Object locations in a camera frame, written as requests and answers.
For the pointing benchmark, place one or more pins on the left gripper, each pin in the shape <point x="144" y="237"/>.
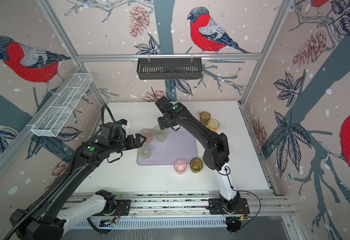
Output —
<point x="131" y="138"/>

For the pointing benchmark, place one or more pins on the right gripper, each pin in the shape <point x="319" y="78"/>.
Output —
<point x="162" y="123"/>

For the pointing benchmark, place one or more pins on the pale green textured cup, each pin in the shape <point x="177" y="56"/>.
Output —
<point x="160" y="134"/>

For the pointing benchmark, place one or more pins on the pink textured cup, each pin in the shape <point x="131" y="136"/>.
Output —
<point x="148" y="134"/>

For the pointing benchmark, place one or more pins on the pink smooth cup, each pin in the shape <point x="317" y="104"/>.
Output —
<point x="180" y="166"/>

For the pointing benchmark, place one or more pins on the brown textured cup front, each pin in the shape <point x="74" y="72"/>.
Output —
<point x="196" y="165"/>

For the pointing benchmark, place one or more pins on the brown textured cup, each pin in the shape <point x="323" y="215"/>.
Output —
<point x="196" y="165"/>
<point x="205" y="117"/>

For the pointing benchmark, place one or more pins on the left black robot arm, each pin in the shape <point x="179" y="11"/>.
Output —
<point x="40" y="221"/>

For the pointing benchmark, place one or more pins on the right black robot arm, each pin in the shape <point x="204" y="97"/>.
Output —
<point x="216" y="155"/>

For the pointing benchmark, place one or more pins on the lilac plastic tray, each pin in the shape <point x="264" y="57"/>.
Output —
<point x="177" y="145"/>

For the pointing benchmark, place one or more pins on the brown textured cup back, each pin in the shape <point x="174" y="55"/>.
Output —
<point x="205" y="117"/>

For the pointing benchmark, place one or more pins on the yellow smooth cup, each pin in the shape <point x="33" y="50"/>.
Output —
<point x="213" y="125"/>

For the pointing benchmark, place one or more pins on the black hanging wire basket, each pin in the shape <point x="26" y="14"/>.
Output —
<point x="170" y="69"/>

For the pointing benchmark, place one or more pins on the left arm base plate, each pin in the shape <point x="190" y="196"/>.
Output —
<point x="117" y="208"/>

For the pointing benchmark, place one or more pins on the white wire mesh shelf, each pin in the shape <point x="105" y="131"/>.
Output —
<point x="54" y="118"/>

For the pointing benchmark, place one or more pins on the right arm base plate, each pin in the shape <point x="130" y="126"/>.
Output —
<point x="223" y="207"/>

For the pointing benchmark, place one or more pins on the aluminium frame top rail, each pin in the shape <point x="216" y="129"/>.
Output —
<point x="131" y="58"/>

